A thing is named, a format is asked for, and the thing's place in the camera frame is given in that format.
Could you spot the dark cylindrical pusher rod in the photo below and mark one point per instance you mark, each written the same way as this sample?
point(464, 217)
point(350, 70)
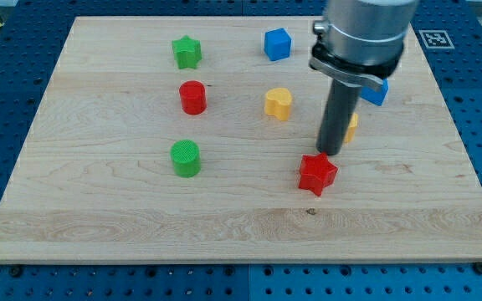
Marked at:
point(340, 106)

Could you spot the red star block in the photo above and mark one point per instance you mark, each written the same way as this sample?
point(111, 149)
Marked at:
point(316, 173)

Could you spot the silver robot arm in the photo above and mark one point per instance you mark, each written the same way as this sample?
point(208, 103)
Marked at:
point(358, 44)

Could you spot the blue block behind arm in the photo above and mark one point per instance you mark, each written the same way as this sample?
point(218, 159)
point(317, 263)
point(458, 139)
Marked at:
point(373, 96)

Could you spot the yellow heart block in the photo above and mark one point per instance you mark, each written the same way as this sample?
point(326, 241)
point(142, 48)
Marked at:
point(278, 103)

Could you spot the green star block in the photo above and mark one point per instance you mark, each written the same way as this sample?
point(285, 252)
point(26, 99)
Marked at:
point(187, 52)

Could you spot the yellow block behind rod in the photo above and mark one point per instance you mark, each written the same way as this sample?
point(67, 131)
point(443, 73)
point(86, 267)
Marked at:
point(351, 130)

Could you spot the blue cube block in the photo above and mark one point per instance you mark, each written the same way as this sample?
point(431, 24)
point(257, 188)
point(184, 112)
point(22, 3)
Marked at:
point(277, 44)

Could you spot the white fiducial marker tag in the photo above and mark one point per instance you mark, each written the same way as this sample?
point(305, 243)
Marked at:
point(436, 39)

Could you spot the red cylinder block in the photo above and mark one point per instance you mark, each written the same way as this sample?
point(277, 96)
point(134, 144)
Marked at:
point(193, 97)

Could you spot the green cylinder block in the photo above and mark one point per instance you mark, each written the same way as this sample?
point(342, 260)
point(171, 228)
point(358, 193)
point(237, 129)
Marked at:
point(185, 156)

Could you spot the wooden board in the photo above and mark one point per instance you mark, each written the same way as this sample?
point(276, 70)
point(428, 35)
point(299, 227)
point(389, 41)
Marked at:
point(94, 181)

